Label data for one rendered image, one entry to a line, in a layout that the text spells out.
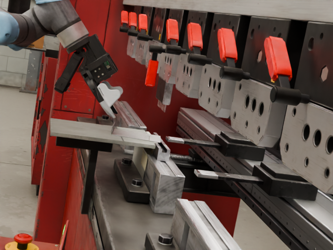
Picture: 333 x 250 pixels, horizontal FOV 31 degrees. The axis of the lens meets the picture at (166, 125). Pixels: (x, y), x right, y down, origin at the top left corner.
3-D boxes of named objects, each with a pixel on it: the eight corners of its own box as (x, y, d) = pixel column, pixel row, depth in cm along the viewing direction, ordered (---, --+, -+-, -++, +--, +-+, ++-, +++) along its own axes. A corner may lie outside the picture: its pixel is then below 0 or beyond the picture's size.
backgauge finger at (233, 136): (161, 139, 170) (164, 122, 169) (249, 151, 176) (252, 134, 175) (170, 150, 158) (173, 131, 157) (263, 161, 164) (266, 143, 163)
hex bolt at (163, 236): (156, 239, 116) (157, 231, 115) (170, 240, 116) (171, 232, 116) (159, 244, 113) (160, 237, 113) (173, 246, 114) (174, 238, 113)
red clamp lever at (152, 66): (142, 85, 144) (149, 44, 143) (159, 87, 145) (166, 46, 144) (143, 86, 143) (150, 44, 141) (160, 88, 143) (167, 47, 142)
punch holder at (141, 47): (134, 59, 188) (142, 5, 185) (161, 63, 190) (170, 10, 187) (141, 64, 173) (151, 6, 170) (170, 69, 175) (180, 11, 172)
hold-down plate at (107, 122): (95, 123, 235) (96, 115, 235) (109, 125, 236) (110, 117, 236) (102, 141, 206) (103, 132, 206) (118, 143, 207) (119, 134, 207)
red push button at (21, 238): (14, 246, 134) (16, 230, 133) (32, 248, 134) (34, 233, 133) (10, 253, 130) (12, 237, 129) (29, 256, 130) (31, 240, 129)
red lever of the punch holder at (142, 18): (138, 11, 166) (138, 36, 160) (152, 14, 167) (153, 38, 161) (136, 16, 168) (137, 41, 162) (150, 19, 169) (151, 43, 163)
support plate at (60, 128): (49, 121, 165) (50, 117, 165) (143, 133, 171) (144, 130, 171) (50, 135, 148) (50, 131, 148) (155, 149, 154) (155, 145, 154)
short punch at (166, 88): (154, 105, 166) (159, 70, 164) (161, 106, 166) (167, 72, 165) (160, 111, 156) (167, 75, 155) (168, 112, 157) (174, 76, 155)
